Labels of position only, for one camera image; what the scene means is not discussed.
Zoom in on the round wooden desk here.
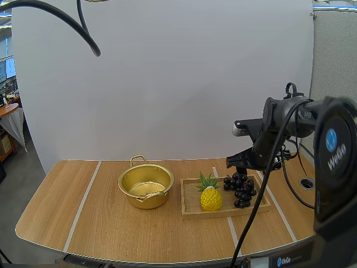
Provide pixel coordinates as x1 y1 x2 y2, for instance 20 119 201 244
0 102 20 119

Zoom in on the white backdrop sheet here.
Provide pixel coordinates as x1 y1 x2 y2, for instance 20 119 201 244
11 0 315 176

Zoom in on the black cable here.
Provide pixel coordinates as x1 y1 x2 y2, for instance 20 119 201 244
280 139 317 210
0 0 102 58
76 0 91 39
230 102 307 268

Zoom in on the grey partition panel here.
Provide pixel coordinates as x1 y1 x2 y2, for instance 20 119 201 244
309 7 357 103

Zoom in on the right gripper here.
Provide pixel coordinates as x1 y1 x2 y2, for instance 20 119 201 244
225 130 282 180

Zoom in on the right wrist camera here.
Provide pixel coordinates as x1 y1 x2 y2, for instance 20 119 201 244
231 117 270 140

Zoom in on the computer monitor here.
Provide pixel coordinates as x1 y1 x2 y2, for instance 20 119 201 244
0 57 15 83

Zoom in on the gold pot with two handles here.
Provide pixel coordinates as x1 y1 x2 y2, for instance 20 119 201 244
118 154 175 209

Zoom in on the bunch of dark toy grapes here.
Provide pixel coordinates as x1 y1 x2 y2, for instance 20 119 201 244
223 172 257 209

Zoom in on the yellow toy pineapple green crown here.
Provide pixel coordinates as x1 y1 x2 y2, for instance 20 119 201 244
195 171 224 212

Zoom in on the shallow wooden tray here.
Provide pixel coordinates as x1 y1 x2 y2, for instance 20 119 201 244
180 174 272 221

